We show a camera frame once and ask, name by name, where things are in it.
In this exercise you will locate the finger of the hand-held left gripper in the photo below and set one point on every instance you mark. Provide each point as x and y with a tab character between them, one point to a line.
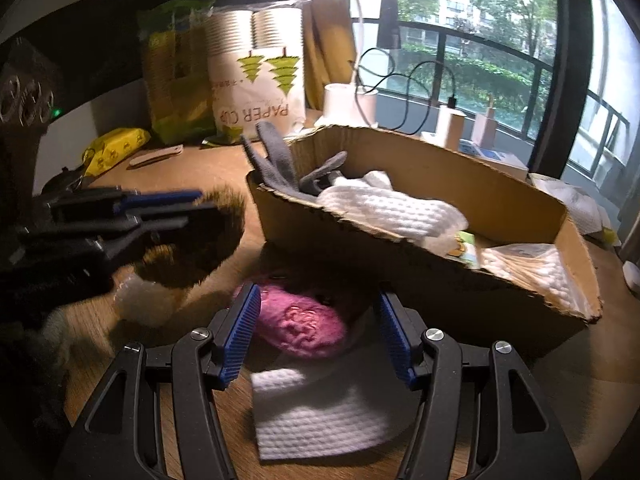
165	224
155	199

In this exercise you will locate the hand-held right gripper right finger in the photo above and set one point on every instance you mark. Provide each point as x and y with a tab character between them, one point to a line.
395	340

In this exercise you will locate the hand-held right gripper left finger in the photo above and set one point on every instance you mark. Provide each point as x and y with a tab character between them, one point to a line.
242	330

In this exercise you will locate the cardboard box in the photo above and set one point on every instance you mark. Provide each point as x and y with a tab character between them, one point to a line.
425	280

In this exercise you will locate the cartoon tissue pack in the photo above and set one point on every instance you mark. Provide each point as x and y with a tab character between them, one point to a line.
467	252

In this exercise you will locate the grey glove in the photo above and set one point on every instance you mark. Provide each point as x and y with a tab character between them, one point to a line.
280	157

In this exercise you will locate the cotton swab bag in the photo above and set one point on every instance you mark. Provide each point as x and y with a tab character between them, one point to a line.
530	270

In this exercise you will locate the slim beige tool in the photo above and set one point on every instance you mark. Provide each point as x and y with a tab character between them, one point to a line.
155	155

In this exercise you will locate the yellow packet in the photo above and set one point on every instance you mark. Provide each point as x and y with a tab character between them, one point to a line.
117	145

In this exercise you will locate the clear plastic bag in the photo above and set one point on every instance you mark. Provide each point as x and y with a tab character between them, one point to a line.
145	302

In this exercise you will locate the dark round object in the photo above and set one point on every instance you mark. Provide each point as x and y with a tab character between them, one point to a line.
65	180

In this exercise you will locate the green paper cup pack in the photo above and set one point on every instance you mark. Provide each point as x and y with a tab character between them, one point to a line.
175	85

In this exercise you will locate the white power strip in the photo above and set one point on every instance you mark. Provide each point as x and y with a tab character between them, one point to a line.
500	159

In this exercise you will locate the white desk lamp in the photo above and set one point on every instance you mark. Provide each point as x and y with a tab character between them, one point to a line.
345	102

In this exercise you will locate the white charger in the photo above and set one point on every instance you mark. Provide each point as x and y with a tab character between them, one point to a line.
450	127
485	130

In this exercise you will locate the cardboard sheet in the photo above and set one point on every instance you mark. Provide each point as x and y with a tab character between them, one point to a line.
325	55

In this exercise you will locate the white round object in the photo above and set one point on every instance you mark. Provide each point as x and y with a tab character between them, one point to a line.
632	275

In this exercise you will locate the balcony railing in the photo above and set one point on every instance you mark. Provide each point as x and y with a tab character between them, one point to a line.
475	40

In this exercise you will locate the dark window frame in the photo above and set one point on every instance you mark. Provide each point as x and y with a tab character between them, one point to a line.
560	85

